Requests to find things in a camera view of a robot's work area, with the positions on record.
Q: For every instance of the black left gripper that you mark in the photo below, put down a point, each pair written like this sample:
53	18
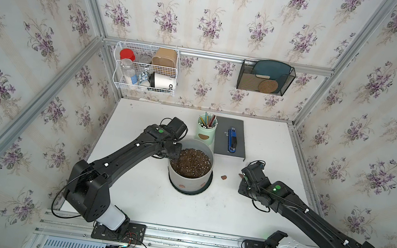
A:
178	155

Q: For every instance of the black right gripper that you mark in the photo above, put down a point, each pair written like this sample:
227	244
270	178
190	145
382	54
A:
242	183

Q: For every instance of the grey ceramic pot with soil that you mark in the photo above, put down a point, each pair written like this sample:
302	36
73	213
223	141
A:
195	162

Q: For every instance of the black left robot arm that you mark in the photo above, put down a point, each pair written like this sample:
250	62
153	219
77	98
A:
88	187

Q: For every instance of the black pot saucer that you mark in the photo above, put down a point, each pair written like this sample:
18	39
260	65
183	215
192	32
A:
189	186

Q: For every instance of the green pencil cup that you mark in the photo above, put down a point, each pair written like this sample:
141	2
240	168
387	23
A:
206	126

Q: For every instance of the grey hardcover book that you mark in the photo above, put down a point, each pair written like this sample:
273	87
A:
221	137

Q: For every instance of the white black cylinder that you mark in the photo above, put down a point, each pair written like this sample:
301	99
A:
163	82

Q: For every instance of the clear plastic bottle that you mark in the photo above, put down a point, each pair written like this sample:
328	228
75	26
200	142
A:
128	71

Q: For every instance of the brown cardboard box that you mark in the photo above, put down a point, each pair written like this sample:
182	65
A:
165	57

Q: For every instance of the round cork coaster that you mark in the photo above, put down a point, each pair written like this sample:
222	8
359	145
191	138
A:
268	86

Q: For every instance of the red lidded jar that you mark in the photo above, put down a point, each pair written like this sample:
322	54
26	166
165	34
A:
127	54

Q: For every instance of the white wire wall basket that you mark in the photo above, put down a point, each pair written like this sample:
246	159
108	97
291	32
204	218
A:
143	66

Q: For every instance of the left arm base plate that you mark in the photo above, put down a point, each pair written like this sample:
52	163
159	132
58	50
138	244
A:
127	232

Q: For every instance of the black mesh wall organizer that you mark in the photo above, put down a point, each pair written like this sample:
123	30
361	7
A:
248	81

